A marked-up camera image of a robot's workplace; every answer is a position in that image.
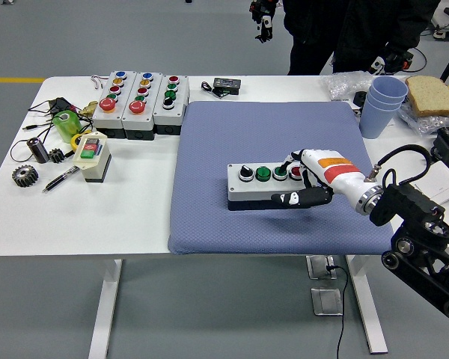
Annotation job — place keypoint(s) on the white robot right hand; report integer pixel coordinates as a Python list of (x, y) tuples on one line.
[(336, 168)]

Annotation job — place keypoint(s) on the person's left hand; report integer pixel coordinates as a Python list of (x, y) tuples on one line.
[(393, 61)]

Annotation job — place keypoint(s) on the person's right hand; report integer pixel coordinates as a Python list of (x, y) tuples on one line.
[(265, 20)]

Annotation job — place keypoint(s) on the grey four-button control box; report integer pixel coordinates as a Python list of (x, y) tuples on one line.
[(247, 190), (166, 117)]

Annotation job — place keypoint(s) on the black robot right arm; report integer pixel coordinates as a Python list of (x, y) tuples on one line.
[(408, 202)]

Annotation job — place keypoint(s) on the grey five-button control box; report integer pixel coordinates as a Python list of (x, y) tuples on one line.
[(136, 121), (106, 119)]

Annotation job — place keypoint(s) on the slice of bread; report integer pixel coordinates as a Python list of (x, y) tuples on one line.
[(432, 93)]

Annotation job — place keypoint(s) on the person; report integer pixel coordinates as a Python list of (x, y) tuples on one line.
[(351, 30)]

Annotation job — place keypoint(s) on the clear bubble wrap bag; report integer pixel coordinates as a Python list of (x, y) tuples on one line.
[(344, 84)]

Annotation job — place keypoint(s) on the clear plastic bag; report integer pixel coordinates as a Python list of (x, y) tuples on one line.
[(421, 121)]

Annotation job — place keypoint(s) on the small black display device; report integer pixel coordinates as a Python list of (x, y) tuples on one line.
[(227, 84)]

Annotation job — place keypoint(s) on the metal floor outlet box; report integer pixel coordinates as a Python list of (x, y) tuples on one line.
[(318, 267)]

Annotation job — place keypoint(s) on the white paper card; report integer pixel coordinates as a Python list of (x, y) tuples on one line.
[(443, 183)]

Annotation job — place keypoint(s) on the blue-grey padded mat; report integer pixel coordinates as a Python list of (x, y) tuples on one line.
[(217, 149)]

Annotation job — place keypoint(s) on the metal floor cover plate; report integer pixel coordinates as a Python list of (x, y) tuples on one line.
[(326, 301)]

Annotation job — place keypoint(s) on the white table leg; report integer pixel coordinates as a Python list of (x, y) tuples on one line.
[(106, 306), (366, 299)]

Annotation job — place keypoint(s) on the pink and white hook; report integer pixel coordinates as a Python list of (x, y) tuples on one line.
[(96, 81)]

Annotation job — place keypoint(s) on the brass fitting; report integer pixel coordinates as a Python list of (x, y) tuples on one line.
[(88, 109)]

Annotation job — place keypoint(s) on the black pouch with red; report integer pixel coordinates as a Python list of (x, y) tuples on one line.
[(61, 104)]

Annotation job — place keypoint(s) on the green plastic cylinder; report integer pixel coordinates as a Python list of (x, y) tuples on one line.
[(67, 127)]

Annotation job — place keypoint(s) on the yellow tape roll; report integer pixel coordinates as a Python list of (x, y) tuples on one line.
[(75, 142)]

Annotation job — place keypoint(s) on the small black gear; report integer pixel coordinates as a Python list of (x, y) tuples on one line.
[(56, 156)]

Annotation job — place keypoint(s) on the black and silver pen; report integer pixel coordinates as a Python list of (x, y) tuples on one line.
[(60, 180)]

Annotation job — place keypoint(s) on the black cylindrical capacitor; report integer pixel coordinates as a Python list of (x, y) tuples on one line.
[(39, 151)]

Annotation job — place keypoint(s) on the large dark steel gear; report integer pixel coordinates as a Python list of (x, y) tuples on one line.
[(24, 177)]

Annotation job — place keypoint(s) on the white red-green switch box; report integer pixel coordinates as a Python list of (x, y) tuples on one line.
[(93, 164)]

